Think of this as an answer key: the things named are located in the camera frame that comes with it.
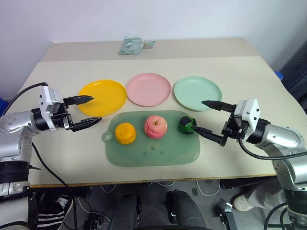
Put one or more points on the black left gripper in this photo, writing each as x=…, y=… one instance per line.
x=60, y=119

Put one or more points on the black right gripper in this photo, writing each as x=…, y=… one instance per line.
x=233, y=129

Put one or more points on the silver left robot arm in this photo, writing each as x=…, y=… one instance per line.
x=16, y=122

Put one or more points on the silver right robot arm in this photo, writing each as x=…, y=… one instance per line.
x=283, y=139

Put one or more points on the green pepper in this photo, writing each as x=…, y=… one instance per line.
x=185, y=127

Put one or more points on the yellow plate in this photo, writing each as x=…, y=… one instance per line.
x=108, y=95

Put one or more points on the light green plate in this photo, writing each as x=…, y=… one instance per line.
x=194, y=92

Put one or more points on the orange fruit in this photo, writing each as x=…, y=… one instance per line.
x=126, y=133

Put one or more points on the pink plate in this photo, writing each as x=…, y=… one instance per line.
x=148, y=89

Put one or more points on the red apple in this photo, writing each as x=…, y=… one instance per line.
x=155, y=127

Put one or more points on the translucent green cutting board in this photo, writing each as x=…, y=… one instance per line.
x=153, y=153

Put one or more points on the blue object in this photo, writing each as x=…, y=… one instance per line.
x=280, y=76

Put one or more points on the blue bin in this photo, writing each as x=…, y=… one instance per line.
x=3, y=105

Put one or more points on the pale green tissue pack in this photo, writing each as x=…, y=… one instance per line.
x=130, y=45

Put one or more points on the grey trouser leg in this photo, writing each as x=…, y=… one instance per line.
x=266, y=191

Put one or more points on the small pale green packet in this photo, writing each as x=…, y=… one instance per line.
x=149, y=43

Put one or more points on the black ribbed case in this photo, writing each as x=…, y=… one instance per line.
x=296, y=74

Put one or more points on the dark rounded shape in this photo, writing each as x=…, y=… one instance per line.
x=124, y=213
x=184, y=210

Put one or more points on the black metal stand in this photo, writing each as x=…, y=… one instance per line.
x=230, y=216

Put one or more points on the black shoe with white stripes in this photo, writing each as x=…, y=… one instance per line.
x=52, y=213

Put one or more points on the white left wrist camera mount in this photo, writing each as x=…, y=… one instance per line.
x=46, y=100

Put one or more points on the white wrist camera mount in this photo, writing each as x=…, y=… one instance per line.
x=46, y=100
x=251, y=110

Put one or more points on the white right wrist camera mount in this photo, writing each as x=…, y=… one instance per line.
x=251, y=110

